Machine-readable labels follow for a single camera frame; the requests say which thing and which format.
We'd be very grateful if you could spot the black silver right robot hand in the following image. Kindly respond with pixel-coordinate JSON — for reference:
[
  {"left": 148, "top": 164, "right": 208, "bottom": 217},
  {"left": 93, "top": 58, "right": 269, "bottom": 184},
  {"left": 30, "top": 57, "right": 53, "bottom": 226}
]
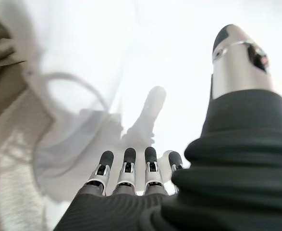
[{"left": 53, "top": 23, "right": 282, "bottom": 231}]

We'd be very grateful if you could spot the white duvet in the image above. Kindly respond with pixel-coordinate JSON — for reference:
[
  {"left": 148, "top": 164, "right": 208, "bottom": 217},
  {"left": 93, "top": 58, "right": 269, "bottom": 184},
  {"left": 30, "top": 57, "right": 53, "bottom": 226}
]
[{"left": 11, "top": 0, "right": 282, "bottom": 202}]

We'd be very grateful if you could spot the white textured blanket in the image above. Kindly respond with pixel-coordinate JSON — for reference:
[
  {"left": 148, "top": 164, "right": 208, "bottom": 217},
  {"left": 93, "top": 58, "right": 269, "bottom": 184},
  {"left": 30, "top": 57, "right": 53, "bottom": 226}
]
[{"left": 0, "top": 91, "right": 56, "bottom": 231}]

